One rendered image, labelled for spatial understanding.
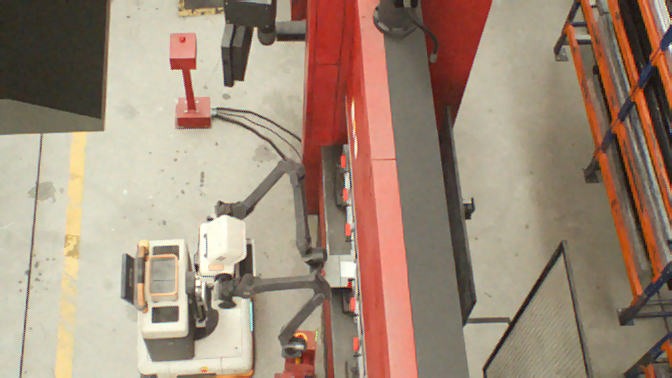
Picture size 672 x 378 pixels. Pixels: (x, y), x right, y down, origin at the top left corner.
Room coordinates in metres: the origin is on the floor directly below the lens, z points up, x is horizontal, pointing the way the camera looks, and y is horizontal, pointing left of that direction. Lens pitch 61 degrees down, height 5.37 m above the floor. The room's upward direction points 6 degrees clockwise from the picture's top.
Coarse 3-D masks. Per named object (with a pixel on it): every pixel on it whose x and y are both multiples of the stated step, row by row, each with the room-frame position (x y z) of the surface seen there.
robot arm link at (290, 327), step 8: (312, 296) 1.68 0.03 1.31; (320, 296) 1.66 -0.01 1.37; (304, 304) 1.66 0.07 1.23; (312, 304) 1.65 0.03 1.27; (320, 304) 1.63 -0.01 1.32; (296, 312) 1.64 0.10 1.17; (304, 312) 1.63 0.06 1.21; (312, 312) 1.63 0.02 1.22; (296, 320) 1.61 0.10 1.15; (304, 320) 1.61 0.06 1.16; (288, 328) 1.58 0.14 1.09; (296, 328) 1.59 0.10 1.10; (280, 336) 1.56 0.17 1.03; (288, 336) 1.56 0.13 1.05
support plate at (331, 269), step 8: (328, 256) 2.04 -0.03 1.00; (336, 256) 2.04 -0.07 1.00; (344, 256) 2.05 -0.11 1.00; (328, 264) 1.99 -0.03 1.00; (336, 264) 2.00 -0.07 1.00; (328, 272) 1.95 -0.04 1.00; (336, 272) 1.95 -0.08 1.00; (328, 280) 1.90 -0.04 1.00; (336, 280) 1.91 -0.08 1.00; (344, 280) 1.91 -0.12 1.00
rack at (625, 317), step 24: (576, 0) 4.37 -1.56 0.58; (576, 24) 4.37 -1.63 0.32; (648, 24) 3.51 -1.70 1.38; (576, 48) 4.13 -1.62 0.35; (600, 48) 3.87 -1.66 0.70; (624, 48) 3.61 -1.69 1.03; (576, 72) 3.97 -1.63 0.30; (600, 72) 3.71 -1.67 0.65; (648, 72) 3.29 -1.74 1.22; (648, 120) 3.08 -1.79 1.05; (600, 144) 3.34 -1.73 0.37; (624, 144) 3.14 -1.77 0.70; (648, 144) 2.95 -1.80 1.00; (600, 168) 3.21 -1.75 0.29; (624, 240) 2.66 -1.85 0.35; (648, 240) 2.50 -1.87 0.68; (648, 264) 2.51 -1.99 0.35; (648, 288) 2.27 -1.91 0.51; (624, 312) 2.29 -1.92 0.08
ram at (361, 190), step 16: (352, 48) 2.77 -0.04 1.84; (352, 64) 2.71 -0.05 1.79; (352, 80) 2.66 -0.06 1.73; (352, 96) 2.60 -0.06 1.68; (352, 128) 2.48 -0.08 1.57; (352, 144) 2.42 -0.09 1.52; (352, 160) 2.36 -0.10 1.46; (352, 176) 2.30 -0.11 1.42; (352, 192) 2.24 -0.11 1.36; (368, 192) 1.89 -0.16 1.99; (368, 208) 1.84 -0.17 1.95; (368, 224) 1.79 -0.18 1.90; (368, 240) 1.74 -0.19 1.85; (368, 256) 1.68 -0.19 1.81; (368, 272) 1.63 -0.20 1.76; (368, 288) 1.57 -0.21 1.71; (368, 304) 1.52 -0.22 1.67; (368, 320) 1.46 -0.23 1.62; (368, 336) 1.41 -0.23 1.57; (368, 352) 1.35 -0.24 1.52; (368, 368) 1.30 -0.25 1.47
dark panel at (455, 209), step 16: (448, 112) 2.80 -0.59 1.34; (448, 128) 2.72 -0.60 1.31; (448, 144) 2.65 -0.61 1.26; (448, 160) 2.58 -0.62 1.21; (448, 176) 2.51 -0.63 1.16; (448, 192) 2.44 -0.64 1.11; (448, 208) 2.37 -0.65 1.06; (464, 224) 2.13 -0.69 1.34; (464, 240) 2.05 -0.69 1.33; (464, 256) 1.99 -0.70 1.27; (464, 272) 1.92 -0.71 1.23; (464, 288) 1.86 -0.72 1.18; (464, 304) 1.79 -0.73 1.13; (464, 320) 1.72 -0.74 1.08
